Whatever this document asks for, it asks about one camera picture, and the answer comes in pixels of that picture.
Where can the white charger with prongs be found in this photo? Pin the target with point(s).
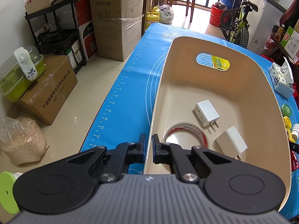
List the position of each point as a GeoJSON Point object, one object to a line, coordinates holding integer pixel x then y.
{"type": "Point", "coordinates": [206, 114]}

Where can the yellow oil jug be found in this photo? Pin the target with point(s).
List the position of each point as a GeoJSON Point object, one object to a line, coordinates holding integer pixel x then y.
{"type": "Point", "coordinates": [152, 17]}

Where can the blue silicone mat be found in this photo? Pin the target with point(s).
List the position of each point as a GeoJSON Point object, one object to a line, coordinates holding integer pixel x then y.
{"type": "Point", "coordinates": [126, 102]}

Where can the green plastic container with lid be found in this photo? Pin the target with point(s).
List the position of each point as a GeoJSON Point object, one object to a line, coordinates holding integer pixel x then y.
{"type": "Point", "coordinates": [13, 81]}

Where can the yellow snack bag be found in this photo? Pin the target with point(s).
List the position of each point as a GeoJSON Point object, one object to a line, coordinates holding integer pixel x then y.
{"type": "Point", "coordinates": [220, 63]}

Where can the white charger cube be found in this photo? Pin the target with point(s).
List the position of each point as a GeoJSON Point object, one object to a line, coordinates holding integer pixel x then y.
{"type": "Point", "coordinates": [231, 143]}

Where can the beige plastic storage bin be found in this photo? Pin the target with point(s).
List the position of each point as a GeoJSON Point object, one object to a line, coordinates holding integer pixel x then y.
{"type": "Point", "coordinates": [184, 138]}

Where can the red bucket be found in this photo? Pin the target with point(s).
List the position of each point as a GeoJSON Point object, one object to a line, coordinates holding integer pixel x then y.
{"type": "Point", "coordinates": [216, 12]}

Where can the white plastic bag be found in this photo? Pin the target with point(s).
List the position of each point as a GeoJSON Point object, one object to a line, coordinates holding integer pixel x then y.
{"type": "Point", "coordinates": [166, 14]}

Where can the white rolled towel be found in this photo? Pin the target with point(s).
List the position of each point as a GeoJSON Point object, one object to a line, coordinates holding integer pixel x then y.
{"type": "Point", "coordinates": [26, 64]}

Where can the cardboard box with chinese text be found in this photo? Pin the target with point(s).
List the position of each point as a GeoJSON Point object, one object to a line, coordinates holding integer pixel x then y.
{"type": "Point", "coordinates": [46, 96]}

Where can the green round disc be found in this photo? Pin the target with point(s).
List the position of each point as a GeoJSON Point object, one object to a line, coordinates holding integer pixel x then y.
{"type": "Point", "coordinates": [7, 180]}

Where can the large stacked cardboard boxes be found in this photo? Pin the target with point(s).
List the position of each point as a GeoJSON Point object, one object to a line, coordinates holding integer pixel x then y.
{"type": "Point", "coordinates": [117, 27]}

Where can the black metal shelf rack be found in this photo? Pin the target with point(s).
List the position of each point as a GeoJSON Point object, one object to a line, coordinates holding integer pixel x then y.
{"type": "Point", "coordinates": [55, 32]}

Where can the green kids bicycle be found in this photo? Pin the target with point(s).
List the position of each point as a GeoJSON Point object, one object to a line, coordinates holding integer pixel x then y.
{"type": "Point", "coordinates": [234, 24]}

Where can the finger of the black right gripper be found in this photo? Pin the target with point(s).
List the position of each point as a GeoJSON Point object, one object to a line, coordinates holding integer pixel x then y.
{"type": "Point", "coordinates": [294, 147]}

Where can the white chest freezer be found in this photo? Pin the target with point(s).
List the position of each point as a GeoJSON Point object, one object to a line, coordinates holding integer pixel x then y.
{"type": "Point", "coordinates": [262, 22]}

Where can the clear tape roll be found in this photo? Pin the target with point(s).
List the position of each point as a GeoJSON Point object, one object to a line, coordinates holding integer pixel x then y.
{"type": "Point", "coordinates": [187, 126]}

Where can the plastic bag of grain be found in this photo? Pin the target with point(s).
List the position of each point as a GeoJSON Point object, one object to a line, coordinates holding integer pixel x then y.
{"type": "Point", "coordinates": [22, 140]}

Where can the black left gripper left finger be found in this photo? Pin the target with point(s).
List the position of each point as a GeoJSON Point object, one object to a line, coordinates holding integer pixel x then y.
{"type": "Point", "coordinates": [67, 184]}

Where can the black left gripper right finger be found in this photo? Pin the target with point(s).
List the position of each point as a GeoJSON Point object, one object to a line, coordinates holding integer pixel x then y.
{"type": "Point", "coordinates": [229, 183]}

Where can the green toy disc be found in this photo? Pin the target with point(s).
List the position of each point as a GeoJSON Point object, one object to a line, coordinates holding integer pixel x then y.
{"type": "Point", "coordinates": [286, 110]}

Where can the tissue box with blue pattern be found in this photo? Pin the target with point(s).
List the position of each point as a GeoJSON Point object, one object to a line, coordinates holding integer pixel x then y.
{"type": "Point", "coordinates": [282, 79]}

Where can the yellow toy launcher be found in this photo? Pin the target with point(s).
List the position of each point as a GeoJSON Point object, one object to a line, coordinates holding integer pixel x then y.
{"type": "Point", "coordinates": [288, 126]}

